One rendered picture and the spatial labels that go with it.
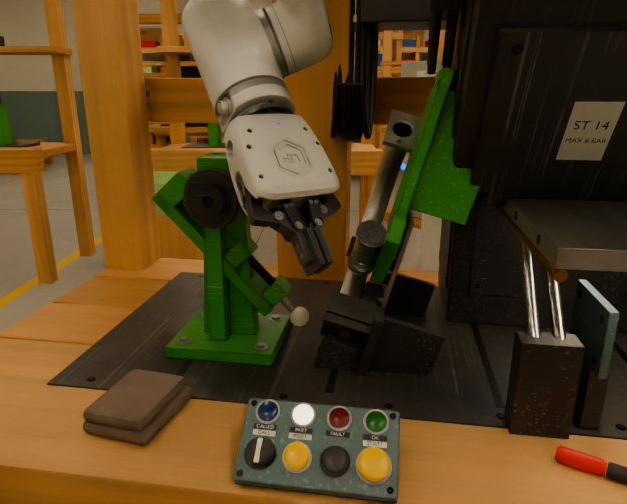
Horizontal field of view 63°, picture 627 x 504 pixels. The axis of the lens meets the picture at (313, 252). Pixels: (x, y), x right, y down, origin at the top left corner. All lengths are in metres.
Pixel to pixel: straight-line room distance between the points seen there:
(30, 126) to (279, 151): 11.83
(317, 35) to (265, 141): 0.14
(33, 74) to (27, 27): 0.87
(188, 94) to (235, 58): 0.57
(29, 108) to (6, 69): 0.83
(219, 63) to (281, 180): 0.15
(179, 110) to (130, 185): 0.19
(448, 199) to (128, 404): 0.42
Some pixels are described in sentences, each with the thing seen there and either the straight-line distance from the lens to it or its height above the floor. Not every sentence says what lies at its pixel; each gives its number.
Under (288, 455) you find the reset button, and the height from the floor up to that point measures 0.94.
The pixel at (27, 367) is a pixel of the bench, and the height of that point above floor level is 0.88.
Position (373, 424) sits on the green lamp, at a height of 0.95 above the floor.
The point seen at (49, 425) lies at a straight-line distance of 0.66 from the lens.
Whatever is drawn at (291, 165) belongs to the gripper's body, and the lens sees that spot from 0.52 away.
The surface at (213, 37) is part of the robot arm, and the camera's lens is 0.60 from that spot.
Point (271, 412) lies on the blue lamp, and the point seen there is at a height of 0.95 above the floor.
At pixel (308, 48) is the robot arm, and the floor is 1.29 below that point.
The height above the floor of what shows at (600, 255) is 1.12.
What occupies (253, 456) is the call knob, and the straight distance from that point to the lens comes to 0.50.
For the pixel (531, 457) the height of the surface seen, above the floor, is 0.90.
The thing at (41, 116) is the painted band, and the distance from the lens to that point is 12.16.
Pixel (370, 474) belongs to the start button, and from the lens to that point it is 0.49.
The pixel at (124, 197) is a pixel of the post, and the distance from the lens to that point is 1.13.
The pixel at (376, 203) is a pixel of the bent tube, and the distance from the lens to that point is 0.75.
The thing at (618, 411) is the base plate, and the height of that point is 0.90.
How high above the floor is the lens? 1.25
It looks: 18 degrees down
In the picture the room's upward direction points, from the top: straight up
